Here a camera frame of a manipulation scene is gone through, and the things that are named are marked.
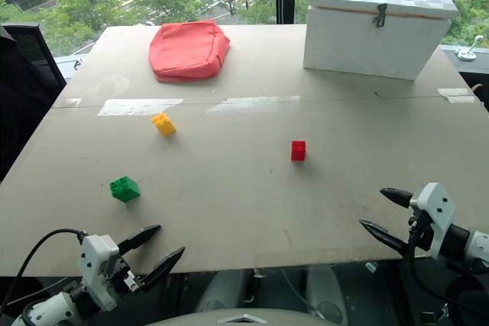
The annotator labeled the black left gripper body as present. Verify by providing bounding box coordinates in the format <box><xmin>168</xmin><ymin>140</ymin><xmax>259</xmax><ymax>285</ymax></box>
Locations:
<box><xmin>112</xmin><ymin>253</ymin><xmax>145</xmax><ymax>296</ymax></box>

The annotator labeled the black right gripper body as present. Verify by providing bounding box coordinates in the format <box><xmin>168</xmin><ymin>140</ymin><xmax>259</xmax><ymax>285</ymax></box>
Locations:
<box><xmin>406</xmin><ymin>205</ymin><xmax>436</xmax><ymax>255</ymax></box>

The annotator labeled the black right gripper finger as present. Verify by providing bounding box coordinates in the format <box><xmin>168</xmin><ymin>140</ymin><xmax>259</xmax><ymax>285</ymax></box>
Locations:
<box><xmin>358</xmin><ymin>219</ymin><xmax>410</xmax><ymax>258</ymax></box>
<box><xmin>380</xmin><ymin>187</ymin><xmax>414</xmax><ymax>210</ymax></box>

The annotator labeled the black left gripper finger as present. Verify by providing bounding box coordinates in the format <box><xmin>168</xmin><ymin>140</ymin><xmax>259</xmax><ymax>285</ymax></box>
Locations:
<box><xmin>138</xmin><ymin>246</ymin><xmax>186</xmax><ymax>293</ymax></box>
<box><xmin>116</xmin><ymin>224</ymin><xmax>162</xmax><ymax>255</ymax></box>

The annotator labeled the green toy brick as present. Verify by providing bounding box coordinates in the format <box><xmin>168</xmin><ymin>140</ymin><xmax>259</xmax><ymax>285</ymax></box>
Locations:
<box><xmin>109</xmin><ymin>175</ymin><xmax>141</xmax><ymax>203</ymax></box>

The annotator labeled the grey robot torso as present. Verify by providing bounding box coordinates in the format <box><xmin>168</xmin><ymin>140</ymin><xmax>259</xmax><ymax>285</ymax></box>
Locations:
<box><xmin>147</xmin><ymin>307</ymin><xmax>330</xmax><ymax>326</ymax></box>

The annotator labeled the red toy brick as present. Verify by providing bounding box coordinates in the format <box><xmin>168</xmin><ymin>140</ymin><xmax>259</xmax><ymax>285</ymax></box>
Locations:
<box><xmin>290</xmin><ymin>140</ymin><xmax>307</xmax><ymax>162</ymax></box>

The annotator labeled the yellow toy brick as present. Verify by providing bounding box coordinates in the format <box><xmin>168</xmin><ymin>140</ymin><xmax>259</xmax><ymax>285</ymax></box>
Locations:
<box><xmin>151</xmin><ymin>112</ymin><xmax>178</xmax><ymax>138</ymax></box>

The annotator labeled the white suction cup hook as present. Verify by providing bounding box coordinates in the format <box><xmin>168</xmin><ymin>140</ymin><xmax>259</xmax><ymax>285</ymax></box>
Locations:
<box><xmin>457</xmin><ymin>34</ymin><xmax>484</xmax><ymax>62</ymax></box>

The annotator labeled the white foam box with lid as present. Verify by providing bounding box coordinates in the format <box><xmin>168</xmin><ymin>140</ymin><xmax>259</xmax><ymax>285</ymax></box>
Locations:
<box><xmin>303</xmin><ymin>0</ymin><xmax>459</xmax><ymax>82</ymax></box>

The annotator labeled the metal box latch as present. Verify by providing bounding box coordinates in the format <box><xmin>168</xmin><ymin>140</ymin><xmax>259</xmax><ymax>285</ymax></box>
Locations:
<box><xmin>372</xmin><ymin>3</ymin><xmax>388</xmax><ymax>28</ymax></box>

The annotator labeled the red fabric cushion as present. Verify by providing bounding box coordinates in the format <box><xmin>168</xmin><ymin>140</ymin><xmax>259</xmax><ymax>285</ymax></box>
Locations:
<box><xmin>148</xmin><ymin>19</ymin><xmax>231</xmax><ymax>83</ymax></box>

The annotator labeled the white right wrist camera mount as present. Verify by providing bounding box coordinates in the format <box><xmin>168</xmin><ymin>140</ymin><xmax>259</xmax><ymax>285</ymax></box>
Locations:
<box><xmin>410</xmin><ymin>182</ymin><xmax>457</xmax><ymax>259</ymax></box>

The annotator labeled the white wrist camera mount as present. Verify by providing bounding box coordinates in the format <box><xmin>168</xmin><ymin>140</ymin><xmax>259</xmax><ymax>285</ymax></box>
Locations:
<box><xmin>410</xmin><ymin>182</ymin><xmax>457</xmax><ymax>259</ymax></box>
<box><xmin>76</xmin><ymin>234</ymin><xmax>121</xmax><ymax>312</ymax></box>

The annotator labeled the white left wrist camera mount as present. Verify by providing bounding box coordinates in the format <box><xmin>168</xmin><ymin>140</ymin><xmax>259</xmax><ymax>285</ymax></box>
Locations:
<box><xmin>76</xmin><ymin>234</ymin><xmax>121</xmax><ymax>312</ymax></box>

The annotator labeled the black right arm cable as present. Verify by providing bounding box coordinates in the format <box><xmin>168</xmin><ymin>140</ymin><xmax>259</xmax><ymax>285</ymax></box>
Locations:
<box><xmin>407</xmin><ymin>240</ymin><xmax>489</xmax><ymax>318</ymax></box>

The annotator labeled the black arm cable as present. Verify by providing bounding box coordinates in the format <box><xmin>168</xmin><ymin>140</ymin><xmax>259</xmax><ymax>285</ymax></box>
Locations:
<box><xmin>0</xmin><ymin>228</ymin><xmax>89</xmax><ymax>314</ymax></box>
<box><xmin>407</xmin><ymin>240</ymin><xmax>489</xmax><ymax>318</ymax></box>

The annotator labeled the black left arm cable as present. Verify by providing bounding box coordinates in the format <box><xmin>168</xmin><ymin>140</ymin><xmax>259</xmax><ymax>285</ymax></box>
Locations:
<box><xmin>0</xmin><ymin>228</ymin><xmax>89</xmax><ymax>314</ymax></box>

